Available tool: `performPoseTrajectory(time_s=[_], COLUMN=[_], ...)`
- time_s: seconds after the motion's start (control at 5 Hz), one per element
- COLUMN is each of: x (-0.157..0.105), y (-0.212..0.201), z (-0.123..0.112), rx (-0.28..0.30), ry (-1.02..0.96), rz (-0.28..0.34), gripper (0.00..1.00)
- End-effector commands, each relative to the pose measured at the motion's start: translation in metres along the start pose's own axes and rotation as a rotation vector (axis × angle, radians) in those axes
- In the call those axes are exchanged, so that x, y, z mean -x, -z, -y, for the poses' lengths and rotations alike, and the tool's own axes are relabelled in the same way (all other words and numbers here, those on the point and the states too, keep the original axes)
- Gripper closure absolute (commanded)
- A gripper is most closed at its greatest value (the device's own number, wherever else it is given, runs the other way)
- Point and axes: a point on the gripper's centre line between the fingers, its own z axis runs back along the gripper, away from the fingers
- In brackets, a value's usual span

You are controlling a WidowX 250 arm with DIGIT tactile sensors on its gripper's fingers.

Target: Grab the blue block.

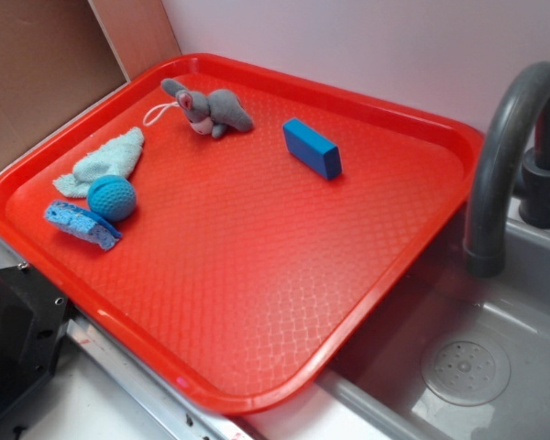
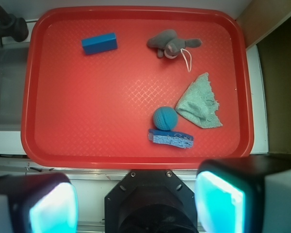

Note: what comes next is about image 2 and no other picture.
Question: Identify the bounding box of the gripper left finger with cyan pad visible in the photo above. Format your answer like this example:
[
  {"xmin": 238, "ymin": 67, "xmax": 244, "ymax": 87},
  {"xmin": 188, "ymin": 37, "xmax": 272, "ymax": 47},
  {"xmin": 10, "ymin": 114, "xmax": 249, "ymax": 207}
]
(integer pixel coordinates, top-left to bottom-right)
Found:
[{"xmin": 0, "ymin": 173, "xmax": 78, "ymax": 233}]

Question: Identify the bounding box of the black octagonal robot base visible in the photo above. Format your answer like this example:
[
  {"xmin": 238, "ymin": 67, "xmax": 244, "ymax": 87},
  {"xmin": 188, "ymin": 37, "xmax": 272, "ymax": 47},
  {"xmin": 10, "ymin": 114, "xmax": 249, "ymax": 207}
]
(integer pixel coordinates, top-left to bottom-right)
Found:
[{"xmin": 104, "ymin": 170, "xmax": 198, "ymax": 233}]

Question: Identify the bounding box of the grey plush toy animal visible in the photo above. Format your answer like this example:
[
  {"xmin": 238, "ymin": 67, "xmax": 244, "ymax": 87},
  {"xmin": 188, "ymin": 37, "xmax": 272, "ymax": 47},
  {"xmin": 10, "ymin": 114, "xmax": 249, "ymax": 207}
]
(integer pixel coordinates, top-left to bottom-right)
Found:
[{"xmin": 146, "ymin": 29, "xmax": 202, "ymax": 72}]

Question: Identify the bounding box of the blue rectangular block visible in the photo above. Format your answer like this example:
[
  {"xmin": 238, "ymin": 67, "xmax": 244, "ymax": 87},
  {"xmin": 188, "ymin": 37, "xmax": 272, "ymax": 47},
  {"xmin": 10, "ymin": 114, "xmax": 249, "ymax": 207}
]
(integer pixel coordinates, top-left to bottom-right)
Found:
[{"xmin": 81, "ymin": 33, "xmax": 118, "ymax": 55}]

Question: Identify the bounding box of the blue textured ball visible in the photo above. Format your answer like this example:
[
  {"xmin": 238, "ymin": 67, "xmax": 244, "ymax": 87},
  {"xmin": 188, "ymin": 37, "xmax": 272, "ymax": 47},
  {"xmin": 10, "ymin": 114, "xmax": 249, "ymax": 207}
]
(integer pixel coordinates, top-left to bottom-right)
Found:
[{"xmin": 153, "ymin": 106, "xmax": 178, "ymax": 131}]

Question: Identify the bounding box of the metal sink basin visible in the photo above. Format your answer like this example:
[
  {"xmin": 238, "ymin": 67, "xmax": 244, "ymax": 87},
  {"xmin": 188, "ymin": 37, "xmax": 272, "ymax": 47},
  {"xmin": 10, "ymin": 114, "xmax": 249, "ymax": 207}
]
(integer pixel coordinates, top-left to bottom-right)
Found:
[{"xmin": 0, "ymin": 43, "xmax": 29, "ymax": 131}]

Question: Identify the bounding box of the black faucet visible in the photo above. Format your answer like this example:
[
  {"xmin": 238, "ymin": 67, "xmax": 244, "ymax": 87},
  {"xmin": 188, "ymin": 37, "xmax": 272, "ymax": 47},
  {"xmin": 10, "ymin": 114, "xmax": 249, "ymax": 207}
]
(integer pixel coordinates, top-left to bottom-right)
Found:
[{"xmin": 0, "ymin": 6, "xmax": 29, "ymax": 48}]

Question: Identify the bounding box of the red plastic tray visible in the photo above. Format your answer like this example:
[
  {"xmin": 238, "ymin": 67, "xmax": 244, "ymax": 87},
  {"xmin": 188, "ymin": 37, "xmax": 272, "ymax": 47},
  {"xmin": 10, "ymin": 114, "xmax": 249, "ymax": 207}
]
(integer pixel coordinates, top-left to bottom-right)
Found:
[{"xmin": 21, "ymin": 6, "xmax": 254, "ymax": 169}]

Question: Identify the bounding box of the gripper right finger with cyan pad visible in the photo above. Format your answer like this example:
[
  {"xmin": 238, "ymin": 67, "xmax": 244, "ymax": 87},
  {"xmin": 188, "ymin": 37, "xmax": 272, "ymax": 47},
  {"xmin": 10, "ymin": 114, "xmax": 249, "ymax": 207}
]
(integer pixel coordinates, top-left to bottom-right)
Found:
[{"xmin": 194, "ymin": 155, "xmax": 291, "ymax": 233}]

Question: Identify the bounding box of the blue sponge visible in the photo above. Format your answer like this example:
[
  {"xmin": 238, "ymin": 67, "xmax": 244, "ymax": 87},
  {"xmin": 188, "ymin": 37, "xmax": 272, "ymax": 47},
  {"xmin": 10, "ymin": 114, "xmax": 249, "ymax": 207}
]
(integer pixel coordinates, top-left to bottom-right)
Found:
[{"xmin": 148, "ymin": 129, "xmax": 194, "ymax": 149}]

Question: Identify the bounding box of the teal knitted cloth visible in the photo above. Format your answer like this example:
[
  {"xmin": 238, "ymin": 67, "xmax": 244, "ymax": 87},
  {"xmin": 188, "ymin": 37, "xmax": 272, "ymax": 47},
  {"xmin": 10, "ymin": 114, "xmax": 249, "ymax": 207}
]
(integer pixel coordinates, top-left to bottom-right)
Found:
[{"xmin": 175, "ymin": 72, "xmax": 223, "ymax": 129}]

